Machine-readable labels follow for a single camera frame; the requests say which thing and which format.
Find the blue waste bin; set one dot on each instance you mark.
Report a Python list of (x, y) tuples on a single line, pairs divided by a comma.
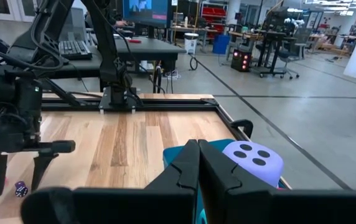
[(221, 43)]

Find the black keyboard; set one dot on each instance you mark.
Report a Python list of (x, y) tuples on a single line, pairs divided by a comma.
[(73, 49)]

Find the monitor with blue screen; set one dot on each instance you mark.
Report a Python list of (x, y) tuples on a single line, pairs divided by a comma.
[(147, 12)]

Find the black rolling desk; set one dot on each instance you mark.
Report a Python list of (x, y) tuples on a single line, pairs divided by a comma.
[(271, 49)]

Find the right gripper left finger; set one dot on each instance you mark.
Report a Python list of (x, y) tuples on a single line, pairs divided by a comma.
[(153, 207)]

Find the computer tower red lights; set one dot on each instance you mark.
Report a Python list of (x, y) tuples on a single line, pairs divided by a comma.
[(241, 60)]

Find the black aluminium table frame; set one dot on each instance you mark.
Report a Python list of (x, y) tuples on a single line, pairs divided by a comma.
[(165, 104)]

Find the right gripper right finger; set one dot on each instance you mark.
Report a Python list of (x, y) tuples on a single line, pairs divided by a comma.
[(259, 207)]

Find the person's hand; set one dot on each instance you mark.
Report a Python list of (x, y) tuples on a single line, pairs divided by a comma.
[(120, 23)]

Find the grey office chair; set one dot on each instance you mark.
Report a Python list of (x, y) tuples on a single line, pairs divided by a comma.
[(290, 53)]

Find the blue plastic tray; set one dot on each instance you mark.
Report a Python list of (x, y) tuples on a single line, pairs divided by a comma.
[(170, 155)]

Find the red bin shelf rack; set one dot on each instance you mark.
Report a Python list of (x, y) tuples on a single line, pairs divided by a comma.
[(213, 15)]

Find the white waste bin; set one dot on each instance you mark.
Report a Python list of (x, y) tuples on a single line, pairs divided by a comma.
[(191, 42)]

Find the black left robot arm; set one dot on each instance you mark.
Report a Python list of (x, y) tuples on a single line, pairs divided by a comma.
[(108, 62)]

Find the dark grey desk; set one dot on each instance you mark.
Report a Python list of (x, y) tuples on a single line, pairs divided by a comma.
[(147, 49)]

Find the small red object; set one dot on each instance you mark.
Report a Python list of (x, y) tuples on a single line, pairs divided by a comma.
[(134, 40)]

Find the purple foam die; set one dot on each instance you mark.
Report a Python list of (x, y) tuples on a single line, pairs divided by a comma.
[(259, 169)]

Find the small purple die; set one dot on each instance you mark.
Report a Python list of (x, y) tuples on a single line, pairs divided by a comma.
[(20, 188)]

